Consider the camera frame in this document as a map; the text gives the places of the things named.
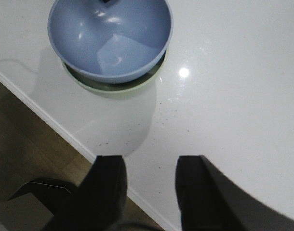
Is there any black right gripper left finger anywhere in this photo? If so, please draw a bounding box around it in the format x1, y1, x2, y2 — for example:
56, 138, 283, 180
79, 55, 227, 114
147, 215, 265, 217
43, 155, 127, 231

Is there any green bowl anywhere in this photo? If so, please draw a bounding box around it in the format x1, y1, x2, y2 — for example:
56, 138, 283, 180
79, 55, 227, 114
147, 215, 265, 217
62, 53, 166, 99

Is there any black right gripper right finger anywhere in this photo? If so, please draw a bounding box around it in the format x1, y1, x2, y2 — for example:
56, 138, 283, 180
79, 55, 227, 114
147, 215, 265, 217
175, 155, 294, 231

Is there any blue bowl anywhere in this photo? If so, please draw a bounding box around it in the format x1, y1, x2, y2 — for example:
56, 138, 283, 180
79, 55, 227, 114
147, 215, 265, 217
47, 0, 173, 84

